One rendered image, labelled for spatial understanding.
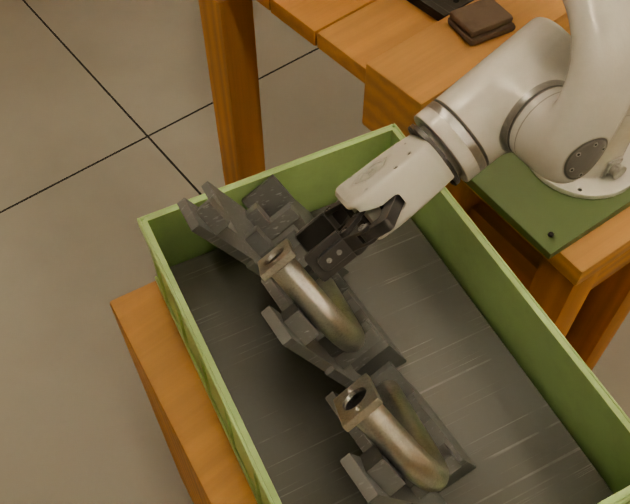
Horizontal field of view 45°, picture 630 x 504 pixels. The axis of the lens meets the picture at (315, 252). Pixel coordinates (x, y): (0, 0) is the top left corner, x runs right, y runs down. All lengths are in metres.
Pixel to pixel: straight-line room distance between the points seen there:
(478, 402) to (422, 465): 0.36
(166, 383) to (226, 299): 0.15
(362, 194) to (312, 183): 0.47
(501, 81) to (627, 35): 0.12
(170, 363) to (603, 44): 0.75
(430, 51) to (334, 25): 0.20
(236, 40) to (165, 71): 0.97
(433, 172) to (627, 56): 0.19
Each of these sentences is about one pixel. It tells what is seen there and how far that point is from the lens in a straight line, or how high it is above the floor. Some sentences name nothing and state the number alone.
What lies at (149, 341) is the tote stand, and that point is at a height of 0.79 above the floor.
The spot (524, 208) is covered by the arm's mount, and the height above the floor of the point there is 0.87.
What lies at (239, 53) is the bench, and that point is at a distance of 1.88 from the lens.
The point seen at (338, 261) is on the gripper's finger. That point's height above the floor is 1.21.
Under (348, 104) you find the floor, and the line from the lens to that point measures 2.62.
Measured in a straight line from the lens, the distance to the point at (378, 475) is 0.71.
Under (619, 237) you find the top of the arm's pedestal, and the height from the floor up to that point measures 0.85.
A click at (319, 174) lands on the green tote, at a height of 0.92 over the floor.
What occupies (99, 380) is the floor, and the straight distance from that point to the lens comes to 2.08.
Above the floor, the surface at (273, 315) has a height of 1.14.
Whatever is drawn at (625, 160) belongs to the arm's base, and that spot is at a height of 0.88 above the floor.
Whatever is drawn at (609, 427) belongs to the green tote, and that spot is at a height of 0.93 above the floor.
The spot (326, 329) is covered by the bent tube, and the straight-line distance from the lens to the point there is 0.78.
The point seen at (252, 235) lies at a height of 1.02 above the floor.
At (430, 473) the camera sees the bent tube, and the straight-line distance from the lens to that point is 0.73.
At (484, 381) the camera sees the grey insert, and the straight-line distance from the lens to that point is 1.08.
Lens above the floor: 1.79
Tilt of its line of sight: 54 degrees down
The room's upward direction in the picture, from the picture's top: straight up
